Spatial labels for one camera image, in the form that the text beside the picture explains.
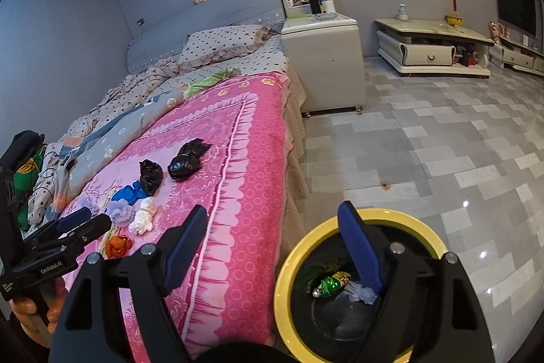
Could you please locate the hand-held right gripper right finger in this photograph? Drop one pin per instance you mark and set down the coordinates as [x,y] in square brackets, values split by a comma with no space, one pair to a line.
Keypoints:
[361,250]

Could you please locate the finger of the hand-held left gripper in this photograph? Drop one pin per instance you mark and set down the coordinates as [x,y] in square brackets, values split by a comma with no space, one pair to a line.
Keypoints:
[74,218]
[91,226]

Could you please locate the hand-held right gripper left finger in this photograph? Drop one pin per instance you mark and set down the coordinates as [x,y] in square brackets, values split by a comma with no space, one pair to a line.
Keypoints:
[187,250]

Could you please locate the printed paper strip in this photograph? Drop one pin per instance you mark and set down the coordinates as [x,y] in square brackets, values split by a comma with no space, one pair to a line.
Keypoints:
[120,212]

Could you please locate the orange peel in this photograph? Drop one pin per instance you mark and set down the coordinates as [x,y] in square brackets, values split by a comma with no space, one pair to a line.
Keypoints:
[115,247]

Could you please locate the pale lavender tissue wad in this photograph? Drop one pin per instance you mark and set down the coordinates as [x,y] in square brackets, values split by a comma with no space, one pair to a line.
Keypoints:
[361,295]

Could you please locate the green foil wrapper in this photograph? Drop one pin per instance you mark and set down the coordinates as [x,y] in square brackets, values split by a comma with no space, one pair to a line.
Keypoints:
[329,285]

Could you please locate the blue rubber glove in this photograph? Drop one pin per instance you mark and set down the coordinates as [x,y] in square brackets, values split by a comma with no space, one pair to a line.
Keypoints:
[127,193]

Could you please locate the white tissue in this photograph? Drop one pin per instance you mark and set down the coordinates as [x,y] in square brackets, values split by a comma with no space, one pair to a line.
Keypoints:
[142,216]

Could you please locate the yellow-rimmed black bin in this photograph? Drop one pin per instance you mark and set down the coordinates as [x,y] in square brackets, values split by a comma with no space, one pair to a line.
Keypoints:
[289,273]

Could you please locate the black plastic bag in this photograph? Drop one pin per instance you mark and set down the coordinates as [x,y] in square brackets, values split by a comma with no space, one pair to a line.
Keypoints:
[151,176]
[187,163]

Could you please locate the person's left hand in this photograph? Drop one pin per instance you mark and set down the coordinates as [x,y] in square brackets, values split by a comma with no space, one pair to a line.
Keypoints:
[25,316]

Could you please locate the cream floral sheet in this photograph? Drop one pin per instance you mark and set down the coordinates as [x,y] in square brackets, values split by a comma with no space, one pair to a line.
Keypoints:
[42,193]

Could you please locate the green floral bag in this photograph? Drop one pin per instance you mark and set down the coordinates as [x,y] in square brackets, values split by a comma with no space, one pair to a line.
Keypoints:
[27,171]

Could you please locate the black cloth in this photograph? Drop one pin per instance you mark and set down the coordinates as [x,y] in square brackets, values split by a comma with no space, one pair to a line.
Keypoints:
[25,142]

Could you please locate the grey floral quilt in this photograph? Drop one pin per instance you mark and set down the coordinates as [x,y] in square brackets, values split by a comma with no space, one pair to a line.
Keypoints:
[110,137]

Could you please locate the beige bed skirt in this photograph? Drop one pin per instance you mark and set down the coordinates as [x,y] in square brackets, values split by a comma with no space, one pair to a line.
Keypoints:
[297,159]

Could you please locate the pink floral blanket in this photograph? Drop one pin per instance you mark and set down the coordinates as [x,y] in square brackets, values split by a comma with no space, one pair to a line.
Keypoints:
[255,159]

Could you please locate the cream polka-dot duvet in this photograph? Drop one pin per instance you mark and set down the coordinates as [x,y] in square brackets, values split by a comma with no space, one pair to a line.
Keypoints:
[140,84]

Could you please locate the green patterned cloth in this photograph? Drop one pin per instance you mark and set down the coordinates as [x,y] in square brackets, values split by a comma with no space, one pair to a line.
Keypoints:
[212,78]

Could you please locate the white nightstand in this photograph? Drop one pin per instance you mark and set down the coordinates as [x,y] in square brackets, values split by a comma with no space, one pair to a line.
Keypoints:
[323,65]

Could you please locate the cream TV cabinet with drawer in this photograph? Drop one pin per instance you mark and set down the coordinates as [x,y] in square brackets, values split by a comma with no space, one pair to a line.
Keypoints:
[425,54]

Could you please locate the polka-dot bed sheet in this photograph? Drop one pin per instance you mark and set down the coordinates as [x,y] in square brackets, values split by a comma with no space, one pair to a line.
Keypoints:
[270,57]

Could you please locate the polka-dot pillow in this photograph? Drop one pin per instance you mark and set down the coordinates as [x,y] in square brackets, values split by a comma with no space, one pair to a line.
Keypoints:
[221,42]

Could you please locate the small white figurine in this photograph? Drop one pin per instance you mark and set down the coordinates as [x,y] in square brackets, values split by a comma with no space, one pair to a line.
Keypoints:
[402,12]

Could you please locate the white cup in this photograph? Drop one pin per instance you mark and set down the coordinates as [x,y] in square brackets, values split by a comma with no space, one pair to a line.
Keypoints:
[330,7]

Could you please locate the cream low cabinet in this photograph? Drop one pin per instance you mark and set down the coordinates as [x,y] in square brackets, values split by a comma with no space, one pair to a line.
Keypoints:
[514,57]

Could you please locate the yellow pot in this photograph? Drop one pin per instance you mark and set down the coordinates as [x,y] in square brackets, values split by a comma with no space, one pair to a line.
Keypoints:
[454,19]

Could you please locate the black thermos bottle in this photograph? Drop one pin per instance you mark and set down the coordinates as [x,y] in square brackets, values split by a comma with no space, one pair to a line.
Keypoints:
[313,1]

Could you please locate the pink ornament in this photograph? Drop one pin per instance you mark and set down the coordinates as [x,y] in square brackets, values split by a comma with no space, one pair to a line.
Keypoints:
[498,32]

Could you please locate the black wall television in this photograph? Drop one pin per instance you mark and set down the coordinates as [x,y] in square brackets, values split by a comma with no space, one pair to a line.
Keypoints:
[514,1]

